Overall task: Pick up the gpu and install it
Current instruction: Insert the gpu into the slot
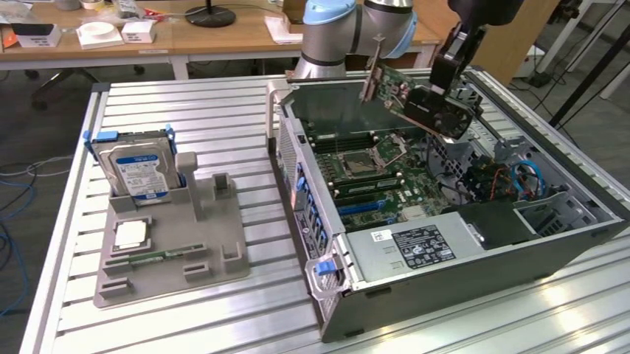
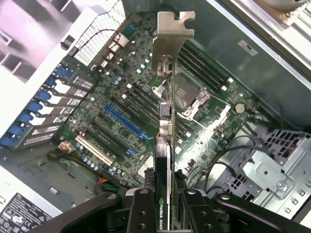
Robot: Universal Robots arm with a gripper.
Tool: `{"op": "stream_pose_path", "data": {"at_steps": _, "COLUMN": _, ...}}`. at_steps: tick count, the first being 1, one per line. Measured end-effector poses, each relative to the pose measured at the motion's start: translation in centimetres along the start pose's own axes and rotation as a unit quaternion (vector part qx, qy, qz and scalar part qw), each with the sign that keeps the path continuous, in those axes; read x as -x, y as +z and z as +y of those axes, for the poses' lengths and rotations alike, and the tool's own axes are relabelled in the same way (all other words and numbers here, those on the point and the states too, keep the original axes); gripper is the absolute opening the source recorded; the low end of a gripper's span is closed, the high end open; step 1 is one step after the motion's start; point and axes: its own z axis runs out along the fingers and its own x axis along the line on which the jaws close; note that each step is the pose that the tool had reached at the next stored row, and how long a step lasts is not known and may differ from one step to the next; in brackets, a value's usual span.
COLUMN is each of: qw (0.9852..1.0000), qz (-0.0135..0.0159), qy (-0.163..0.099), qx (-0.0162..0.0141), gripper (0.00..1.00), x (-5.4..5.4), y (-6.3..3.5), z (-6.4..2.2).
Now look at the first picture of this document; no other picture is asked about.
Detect white floor cable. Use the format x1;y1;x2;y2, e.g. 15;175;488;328
0;154;75;178

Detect open PC case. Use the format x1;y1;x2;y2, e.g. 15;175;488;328
265;65;630;344

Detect white floor unit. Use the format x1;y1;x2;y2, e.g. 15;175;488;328
512;44;549;79

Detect green RAM stick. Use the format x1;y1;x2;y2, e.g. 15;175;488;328
107;246;205;267

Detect white paper stack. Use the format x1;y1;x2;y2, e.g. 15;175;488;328
265;15;306;46

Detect CPU socket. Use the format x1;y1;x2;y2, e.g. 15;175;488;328
339;149;383;178

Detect cardboard box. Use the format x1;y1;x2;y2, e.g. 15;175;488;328
283;0;306;25

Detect white box with black top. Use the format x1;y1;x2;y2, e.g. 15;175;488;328
10;22;63;49

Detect wooden cabinet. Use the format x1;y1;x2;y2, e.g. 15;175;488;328
415;0;562;80

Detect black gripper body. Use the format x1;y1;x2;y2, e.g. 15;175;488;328
446;0;524;27

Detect blue floor cable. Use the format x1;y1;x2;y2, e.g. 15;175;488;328
0;176;40;318

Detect black pole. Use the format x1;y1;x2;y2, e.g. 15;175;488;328
549;32;630;127

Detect orange box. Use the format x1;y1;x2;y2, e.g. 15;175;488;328
0;26;20;53

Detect grey power supply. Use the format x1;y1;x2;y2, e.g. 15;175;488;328
343;214;486;285

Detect black lamp base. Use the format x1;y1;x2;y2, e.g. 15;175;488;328
185;0;238;29

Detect grey parts rack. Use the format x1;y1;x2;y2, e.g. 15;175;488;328
92;150;254;311

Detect perforated metal disk bay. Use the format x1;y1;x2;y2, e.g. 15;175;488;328
426;125;497;185

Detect black floor adapter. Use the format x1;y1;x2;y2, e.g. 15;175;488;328
529;72;557;89

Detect metal drive cage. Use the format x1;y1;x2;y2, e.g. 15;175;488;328
512;191;600;237

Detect metal socket cover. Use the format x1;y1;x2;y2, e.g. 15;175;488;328
374;134;410;165

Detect NVIDIA graphics card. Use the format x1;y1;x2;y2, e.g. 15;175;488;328
358;32;478;142

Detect white labelled box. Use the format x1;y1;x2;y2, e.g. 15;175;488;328
120;20;159;44

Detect green motherboard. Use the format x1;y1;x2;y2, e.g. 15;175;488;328
305;127;474;232

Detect wooden desk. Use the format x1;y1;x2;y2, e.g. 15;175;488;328
0;0;443;71

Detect silver CPU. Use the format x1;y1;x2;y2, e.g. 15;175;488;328
112;221;150;252

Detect white square dispenser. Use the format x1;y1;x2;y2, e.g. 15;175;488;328
76;21;126;50

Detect blue expansion slot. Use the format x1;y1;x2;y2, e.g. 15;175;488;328
338;201;386;217

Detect hard disk with blue caddy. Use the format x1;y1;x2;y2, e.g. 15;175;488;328
80;124;185;207

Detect installed RAM stick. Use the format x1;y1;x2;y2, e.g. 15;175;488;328
337;178;401;197

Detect red wire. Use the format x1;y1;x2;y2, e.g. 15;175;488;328
492;167;513;202

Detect blue wire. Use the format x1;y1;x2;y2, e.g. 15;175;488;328
509;160;548;196

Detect black plastic shroud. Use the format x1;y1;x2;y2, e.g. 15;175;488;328
457;201;538;249

